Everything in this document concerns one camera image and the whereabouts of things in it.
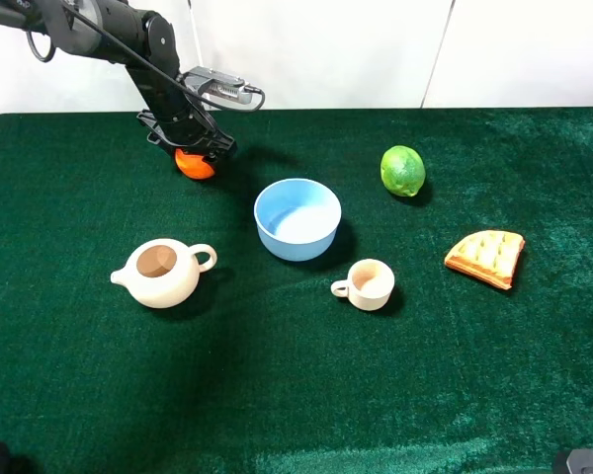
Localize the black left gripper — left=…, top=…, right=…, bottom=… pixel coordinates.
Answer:
left=136, top=101, right=237, bottom=162

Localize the orange mandarin fruit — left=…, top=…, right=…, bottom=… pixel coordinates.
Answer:
left=174, top=148, right=215, bottom=180

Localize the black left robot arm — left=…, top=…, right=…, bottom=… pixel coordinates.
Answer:
left=0, top=0, right=236, bottom=165

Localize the light blue bowl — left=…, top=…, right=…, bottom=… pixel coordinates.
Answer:
left=253, top=178, right=342, bottom=262

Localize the cream ceramic teapot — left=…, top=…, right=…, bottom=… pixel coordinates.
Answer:
left=110, top=238, right=217, bottom=309

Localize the green lime fruit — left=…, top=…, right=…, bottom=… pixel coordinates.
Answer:
left=381, top=145, right=426, bottom=198

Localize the small cream ceramic cup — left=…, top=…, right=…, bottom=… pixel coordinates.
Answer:
left=330, top=259, right=395, bottom=311

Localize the waffle pastry slice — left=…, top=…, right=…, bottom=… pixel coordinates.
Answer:
left=444, top=230, right=525, bottom=290

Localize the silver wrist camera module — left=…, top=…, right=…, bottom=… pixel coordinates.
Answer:
left=182, top=66, right=263, bottom=106

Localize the black camera cable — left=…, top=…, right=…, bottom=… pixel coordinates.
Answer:
left=26, top=0, right=267, bottom=113

